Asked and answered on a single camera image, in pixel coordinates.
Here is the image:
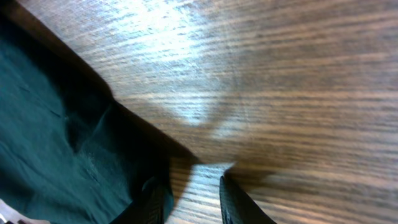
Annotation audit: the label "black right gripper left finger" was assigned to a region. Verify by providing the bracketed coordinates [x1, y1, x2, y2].
[109, 177, 170, 224]

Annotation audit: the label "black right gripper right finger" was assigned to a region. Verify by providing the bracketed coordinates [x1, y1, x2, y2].
[220, 175, 276, 224]

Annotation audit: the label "black shorts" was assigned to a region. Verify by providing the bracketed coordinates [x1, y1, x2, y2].
[1, 16, 196, 223]

